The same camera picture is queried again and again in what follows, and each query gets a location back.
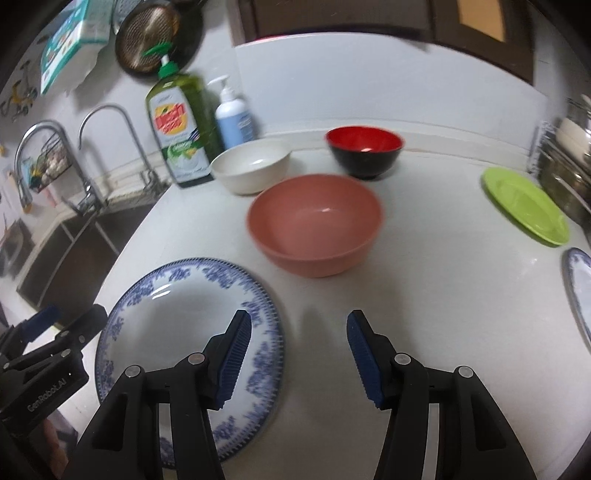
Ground bicycle wall sticker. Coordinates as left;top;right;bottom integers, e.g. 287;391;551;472
0;62;38;121

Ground blue rimmed white plate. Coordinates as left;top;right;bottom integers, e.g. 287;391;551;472
562;247;591;352

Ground thin gooseneck faucet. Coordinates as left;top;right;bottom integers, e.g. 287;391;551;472
78;104;171;204

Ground white blue pump bottle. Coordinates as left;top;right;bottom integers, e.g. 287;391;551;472
206;75;258;151

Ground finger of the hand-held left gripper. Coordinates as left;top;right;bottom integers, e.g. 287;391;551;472
46;304;109;358
0;305;63;365

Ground dark wooden window frame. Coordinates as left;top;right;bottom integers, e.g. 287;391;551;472
238;0;548;85

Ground red and black bowl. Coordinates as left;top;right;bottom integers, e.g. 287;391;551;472
325;126;406;181

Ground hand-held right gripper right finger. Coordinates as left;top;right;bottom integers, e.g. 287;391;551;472
346;309;539;480

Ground large blue floral plate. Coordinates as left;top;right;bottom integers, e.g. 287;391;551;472
95;257;286;462

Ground green plate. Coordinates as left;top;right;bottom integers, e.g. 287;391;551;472
481;167;572;246

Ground pink bowl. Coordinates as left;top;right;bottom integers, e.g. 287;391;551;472
246;174;385;278

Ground green dish soap bottle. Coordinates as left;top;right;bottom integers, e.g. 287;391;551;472
141;41;219;189

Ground white bowl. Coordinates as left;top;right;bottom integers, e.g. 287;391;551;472
210;140;293;195

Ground hanging metal colander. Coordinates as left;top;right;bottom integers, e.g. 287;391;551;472
139;0;205;84

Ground steel sink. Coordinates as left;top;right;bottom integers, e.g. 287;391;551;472
16;191;160;324

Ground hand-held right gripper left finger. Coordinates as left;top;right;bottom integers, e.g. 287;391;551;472
65;309;254;480

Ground cream bowl in rack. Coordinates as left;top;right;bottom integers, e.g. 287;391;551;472
555;117;591;158

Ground teal and white package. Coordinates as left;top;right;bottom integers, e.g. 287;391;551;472
39;0;112;95

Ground large chrome faucet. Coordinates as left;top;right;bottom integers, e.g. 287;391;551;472
14;121;110;217

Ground metal dish rack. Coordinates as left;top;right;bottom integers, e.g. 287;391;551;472
529;95;591;223

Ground black wire basket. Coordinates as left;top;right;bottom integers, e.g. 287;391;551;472
28;138;77;192

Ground honeycomb frying pan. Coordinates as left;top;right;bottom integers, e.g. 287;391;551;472
115;4;182;75

